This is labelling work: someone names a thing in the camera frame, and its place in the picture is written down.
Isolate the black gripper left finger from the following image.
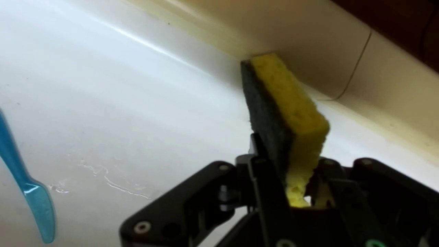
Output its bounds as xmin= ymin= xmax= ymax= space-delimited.
xmin=118 ymin=154 xmax=265 ymax=247

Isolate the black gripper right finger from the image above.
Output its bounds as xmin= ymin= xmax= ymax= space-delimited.
xmin=310 ymin=156 xmax=439 ymax=247

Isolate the yellow green scrub sponge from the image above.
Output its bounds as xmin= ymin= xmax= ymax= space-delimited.
xmin=240 ymin=52 xmax=332 ymax=210

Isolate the white sink basin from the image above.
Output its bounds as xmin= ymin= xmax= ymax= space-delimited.
xmin=0 ymin=0 xmax=439 ymax=247

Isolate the blue plastic knife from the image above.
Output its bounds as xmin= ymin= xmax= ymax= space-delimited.
xmin=0 ymin=108 xmax=58 ymax=246

